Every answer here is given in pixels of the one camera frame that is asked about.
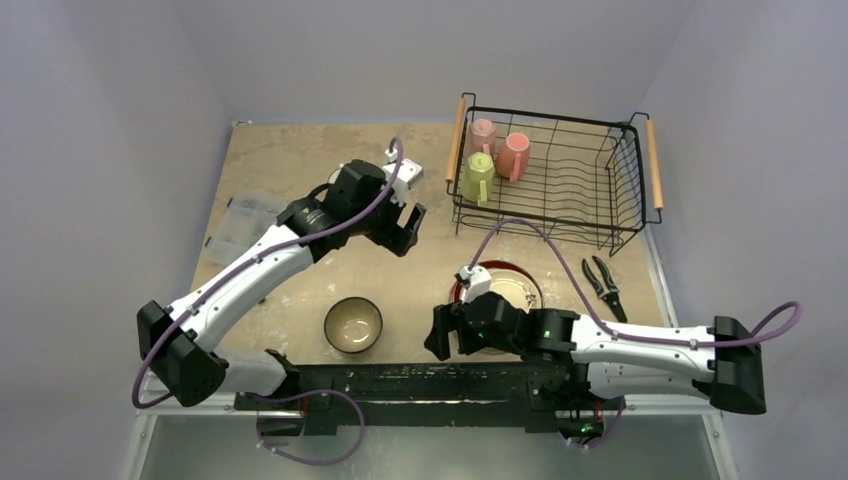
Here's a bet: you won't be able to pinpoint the salmon pink mug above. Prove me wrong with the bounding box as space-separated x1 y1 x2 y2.
495 132 531 183

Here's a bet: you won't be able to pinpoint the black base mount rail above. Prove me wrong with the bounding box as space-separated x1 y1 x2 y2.
235 362 623 437

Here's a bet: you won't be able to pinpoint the light pink faceted mug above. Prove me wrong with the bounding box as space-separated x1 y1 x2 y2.
463 118 497 158

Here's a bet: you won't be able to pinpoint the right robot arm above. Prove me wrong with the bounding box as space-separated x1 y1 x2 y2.
424 292 767 415

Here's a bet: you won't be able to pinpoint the black wire dish rack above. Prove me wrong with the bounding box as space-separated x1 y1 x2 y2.
446 92 665 255

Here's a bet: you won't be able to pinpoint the clear plastic organizer box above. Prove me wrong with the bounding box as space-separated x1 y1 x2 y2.
202 190 287 267

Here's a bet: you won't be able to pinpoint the red rimmed plate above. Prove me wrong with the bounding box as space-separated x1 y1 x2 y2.
478 260 544 308

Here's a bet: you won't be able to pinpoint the green faceted mug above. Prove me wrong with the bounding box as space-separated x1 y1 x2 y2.
460 152 495 206

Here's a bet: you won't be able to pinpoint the dark blue bowl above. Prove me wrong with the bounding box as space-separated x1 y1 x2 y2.
323 297 384 355

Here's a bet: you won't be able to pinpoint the cream painted plate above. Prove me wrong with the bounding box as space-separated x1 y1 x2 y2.
489 269 543 312

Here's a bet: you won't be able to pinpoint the white handled cup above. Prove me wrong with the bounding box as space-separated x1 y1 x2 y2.
327 166 342 185

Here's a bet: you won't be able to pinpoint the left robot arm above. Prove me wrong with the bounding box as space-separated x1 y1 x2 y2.
136 158 426 409

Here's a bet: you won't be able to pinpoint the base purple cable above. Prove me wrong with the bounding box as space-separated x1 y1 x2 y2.
255 389 369 468

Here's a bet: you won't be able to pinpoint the black pliers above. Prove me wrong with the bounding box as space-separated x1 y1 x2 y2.
581 256 628 323

